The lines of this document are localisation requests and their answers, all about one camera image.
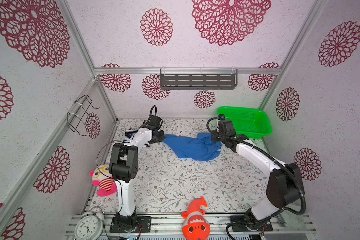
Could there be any red fish plush toy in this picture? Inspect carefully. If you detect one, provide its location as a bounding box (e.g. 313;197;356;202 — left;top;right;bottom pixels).
181;196;211;240

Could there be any grey wall shelf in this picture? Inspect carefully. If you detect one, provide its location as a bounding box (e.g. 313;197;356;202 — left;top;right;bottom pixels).
159;69;238;90

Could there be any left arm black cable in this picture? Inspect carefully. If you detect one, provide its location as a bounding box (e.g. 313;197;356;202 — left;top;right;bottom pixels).
95;104;158;240

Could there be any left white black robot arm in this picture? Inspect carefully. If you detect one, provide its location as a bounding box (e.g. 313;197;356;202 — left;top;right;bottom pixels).
109;115;165;233

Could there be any green plastic basket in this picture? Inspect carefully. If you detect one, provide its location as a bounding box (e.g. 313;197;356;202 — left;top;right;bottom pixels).
217;107;273;139

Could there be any white alarm clock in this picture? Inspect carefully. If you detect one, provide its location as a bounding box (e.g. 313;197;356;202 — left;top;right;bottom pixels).
74;212;105;240

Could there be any pink white plush doll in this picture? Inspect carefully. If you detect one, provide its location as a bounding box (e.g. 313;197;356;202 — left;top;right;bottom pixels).
89;165;118;197

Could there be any green folded towel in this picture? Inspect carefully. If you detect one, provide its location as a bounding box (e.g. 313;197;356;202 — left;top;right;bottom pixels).
277;211;306;230

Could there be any black wire rack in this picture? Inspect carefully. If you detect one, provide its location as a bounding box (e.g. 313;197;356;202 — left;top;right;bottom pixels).
66;95;99;137

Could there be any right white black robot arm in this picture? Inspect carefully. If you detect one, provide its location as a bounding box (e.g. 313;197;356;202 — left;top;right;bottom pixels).
207;117;307;225

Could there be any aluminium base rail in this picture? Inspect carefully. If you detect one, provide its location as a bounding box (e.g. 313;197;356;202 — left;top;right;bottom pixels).
64;212;319;240

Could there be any blue white striped tank top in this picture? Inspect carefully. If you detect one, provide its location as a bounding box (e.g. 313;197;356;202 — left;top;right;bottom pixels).
123;130;138;142

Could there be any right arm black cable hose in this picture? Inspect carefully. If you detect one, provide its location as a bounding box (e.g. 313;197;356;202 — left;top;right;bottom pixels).
206;116;307;240

